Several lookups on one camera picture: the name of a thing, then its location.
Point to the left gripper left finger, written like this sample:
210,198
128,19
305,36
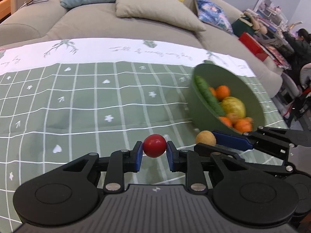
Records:
115,166

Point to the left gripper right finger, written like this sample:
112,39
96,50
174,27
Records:
209,168

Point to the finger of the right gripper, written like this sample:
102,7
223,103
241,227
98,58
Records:
263,138

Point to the orange tangerine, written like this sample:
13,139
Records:
225,121
222,92
213,92
243,125

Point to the red tomato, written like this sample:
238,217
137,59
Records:
154,145

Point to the green cucumber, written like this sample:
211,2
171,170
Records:
203,88

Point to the brown kiwi fruit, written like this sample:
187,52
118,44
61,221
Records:
206,137

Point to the white office chair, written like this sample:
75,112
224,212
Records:
293,98

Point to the green grid tablecloth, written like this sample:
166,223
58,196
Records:
63,99

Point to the green colander bowl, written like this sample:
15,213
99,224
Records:
203,117

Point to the seated person in black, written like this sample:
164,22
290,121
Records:
301,46

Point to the red box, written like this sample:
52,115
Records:
253,46

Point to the dark green bag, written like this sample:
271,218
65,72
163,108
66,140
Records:
243,25

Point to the blue patterned cushion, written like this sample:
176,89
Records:
210,13

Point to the beige cushion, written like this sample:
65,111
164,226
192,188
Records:
172,12

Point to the beige sofa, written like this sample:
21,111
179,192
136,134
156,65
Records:
50,21

